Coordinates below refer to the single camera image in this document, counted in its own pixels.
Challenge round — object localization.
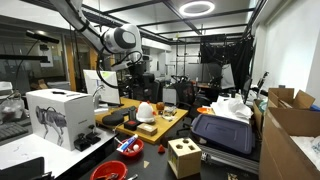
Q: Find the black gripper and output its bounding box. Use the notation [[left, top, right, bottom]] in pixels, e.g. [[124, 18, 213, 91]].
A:
[[128, 61, 148, 80]]

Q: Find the blue toothpaste tube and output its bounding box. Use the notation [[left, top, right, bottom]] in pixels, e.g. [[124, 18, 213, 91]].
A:
[[116, 133, 140, 154]]

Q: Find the orange bowl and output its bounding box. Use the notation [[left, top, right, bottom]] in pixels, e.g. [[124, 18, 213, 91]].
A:
[[196, 106, 214, 115]]

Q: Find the red bowl with white ball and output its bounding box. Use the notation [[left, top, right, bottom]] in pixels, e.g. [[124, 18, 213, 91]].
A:
[[116, 137, 145, 158]]

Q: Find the red bowl with pliers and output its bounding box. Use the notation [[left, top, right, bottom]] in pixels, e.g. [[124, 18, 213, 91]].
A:
[[89, 160, 129, 180]]

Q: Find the white backed monitor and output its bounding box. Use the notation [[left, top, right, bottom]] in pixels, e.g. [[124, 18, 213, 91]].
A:
[[82, 69, 121, 106]]

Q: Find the white plush with red horns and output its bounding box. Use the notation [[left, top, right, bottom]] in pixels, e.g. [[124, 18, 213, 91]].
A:
[[135, 100, 157, 124]]

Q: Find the black mesh office chair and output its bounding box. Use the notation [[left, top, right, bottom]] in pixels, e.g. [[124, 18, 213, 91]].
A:
[[172, 81, 198, 118]]

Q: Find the clear plastic container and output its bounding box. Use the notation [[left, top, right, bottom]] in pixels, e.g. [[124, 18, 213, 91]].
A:
[[162, 105, 178, 122]]

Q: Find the black wrist rest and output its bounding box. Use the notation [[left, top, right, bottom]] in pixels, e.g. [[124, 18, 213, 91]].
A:
[[101, 105, 135, 127]]

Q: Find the small labelled cardboard box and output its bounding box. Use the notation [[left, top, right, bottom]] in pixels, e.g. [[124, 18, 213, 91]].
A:
[[136, 122, 159, 137]]

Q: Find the black clamp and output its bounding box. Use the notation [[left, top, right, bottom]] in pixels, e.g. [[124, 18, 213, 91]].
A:
[[73, 133, 91, 152], [85, 124, 102, 145]]

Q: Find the white box with robot dog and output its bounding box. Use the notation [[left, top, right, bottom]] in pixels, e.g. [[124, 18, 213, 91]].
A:
[[25, 88, 98, 152]]

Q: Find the white reflector panel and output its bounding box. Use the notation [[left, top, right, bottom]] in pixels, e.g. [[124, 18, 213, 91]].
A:
[[219, 63, 236, 90]]

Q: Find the black curtain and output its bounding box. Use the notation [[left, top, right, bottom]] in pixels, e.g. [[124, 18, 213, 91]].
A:
[[199, 34, 255, 92]]

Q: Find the wooden shape sorter box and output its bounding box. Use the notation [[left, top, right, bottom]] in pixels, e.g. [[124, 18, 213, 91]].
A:
[[167, 137, 203, 180]]

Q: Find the pile of white papers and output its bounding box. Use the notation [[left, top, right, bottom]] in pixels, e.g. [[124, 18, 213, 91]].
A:
[[210, 94, 254, 124]]

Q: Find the dark blue bin lid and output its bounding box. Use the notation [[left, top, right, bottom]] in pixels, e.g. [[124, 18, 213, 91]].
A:
[[190, 113, 256, 156]]

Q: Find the computer monitor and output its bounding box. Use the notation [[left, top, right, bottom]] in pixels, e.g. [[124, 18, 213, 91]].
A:
[[241, 77, 254, 105]]

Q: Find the white side table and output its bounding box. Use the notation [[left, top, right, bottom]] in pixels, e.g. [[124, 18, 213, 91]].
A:
[[0, 127, 116, 180]]

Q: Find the dark grey keyboard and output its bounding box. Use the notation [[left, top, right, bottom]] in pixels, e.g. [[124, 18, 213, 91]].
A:
[[0, 119, 33, 143]]

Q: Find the small open cardboard box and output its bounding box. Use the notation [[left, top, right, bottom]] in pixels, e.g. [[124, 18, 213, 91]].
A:
[[268, 87, 317, 110]]

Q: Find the large cardboard box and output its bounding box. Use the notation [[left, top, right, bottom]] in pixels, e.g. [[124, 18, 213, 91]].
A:
[[259, 107, 320, 180]]

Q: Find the ring ceiling light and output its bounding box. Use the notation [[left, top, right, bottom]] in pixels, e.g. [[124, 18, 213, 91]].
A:
[[179, 0, 216, 18]]

